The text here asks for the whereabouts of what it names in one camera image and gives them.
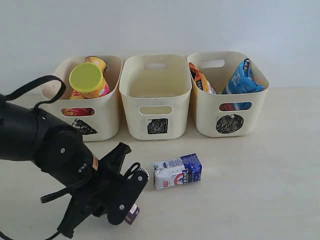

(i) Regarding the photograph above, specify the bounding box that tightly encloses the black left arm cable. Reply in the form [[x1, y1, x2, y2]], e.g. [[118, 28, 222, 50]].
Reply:
[[0, 74, 96, 240]]

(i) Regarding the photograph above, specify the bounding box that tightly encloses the pink chips can green lid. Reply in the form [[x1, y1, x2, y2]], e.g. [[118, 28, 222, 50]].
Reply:
[[69, 62, 110, 99]]

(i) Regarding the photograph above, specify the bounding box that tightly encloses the orange noodle packet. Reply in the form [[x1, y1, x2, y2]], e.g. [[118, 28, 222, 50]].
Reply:
[[188, 62, 217, 95]]

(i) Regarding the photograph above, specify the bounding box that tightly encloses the blue noodle packet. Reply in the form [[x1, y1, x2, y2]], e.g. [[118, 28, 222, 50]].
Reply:
[[219, 58, 265, 112]]

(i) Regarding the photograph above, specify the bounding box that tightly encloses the cream bin triangle mark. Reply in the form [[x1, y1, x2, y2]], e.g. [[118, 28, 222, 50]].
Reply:
[[43, 55, 123, 141]]

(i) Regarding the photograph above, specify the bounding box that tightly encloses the cream bin square mark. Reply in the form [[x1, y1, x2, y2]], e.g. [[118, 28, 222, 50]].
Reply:
[[119, 54, 192, 140]]

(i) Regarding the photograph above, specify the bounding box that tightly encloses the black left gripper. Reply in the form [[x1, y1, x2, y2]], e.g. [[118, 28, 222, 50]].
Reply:
[[39, 130, 132, 238]]

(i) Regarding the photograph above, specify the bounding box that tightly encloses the dark purple drink carton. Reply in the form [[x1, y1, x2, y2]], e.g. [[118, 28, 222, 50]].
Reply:
[[124, 204, 140, 225]]

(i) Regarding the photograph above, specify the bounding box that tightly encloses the yellow Lays chips can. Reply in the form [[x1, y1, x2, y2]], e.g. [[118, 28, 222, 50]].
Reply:
[[69, 56, 107, 100]]

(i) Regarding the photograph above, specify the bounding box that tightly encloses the white blue milk carton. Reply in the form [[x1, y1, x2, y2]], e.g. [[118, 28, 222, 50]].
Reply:
[[152, 153, 203, 190]]

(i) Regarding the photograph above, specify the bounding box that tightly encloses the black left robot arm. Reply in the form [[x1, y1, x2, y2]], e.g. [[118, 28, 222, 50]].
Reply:
[[0, 95, 140, 238]]

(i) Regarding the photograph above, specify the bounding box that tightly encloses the cream bin circle mark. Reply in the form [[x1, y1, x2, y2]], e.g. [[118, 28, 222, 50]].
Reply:
[[186, 51, 270, 138]]

